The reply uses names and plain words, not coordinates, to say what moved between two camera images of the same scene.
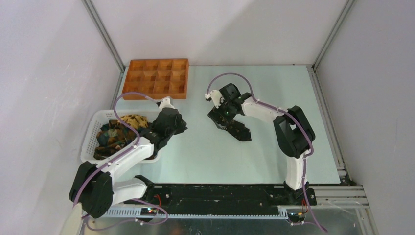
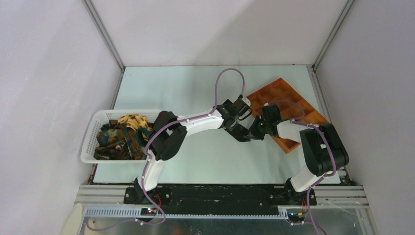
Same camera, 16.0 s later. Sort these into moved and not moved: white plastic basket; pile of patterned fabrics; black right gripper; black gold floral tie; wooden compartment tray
Moved: black right gripper; wooden compartment tray
Not moved: black gold floral tie; white plastic basket; pile of patterned fabrics
